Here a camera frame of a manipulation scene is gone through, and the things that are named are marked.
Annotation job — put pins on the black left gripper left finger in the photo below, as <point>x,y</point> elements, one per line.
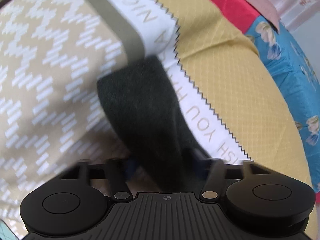
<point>118,172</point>

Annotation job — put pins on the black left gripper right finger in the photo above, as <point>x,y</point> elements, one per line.
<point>205,175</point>

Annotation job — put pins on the dark green knit garment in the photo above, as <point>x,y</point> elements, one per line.
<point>143,109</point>

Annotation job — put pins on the blue floral quilt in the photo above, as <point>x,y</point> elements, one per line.
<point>296,80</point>

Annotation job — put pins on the yellow beige patterned bedsheet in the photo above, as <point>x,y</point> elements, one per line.
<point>53,52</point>

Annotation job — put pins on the red blanket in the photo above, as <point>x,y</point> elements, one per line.
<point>239,12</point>

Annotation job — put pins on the pink cloth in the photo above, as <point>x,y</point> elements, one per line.
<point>266,9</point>

